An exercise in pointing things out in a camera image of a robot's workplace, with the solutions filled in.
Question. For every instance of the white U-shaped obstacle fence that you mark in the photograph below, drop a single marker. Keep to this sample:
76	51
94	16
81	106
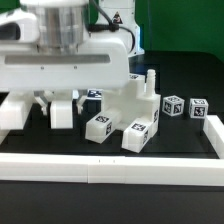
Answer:
112	169

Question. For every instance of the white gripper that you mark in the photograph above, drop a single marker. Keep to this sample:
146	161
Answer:
50	49

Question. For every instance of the white tagged cube right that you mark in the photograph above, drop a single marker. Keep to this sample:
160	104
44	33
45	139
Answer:
198	108

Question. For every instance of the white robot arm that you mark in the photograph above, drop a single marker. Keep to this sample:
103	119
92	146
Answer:
103	17

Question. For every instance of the white tagged cube left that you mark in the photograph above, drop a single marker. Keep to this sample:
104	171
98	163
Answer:
173	105

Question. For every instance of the white chair seat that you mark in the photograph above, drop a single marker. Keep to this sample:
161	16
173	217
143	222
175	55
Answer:
137	99

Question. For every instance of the white tagged cube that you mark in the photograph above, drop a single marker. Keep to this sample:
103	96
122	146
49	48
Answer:
173	105
198	108

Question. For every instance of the white marker sheet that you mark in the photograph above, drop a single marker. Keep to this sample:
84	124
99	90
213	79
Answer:
96	94

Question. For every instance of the white chair back frame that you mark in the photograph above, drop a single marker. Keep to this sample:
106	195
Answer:
19	106

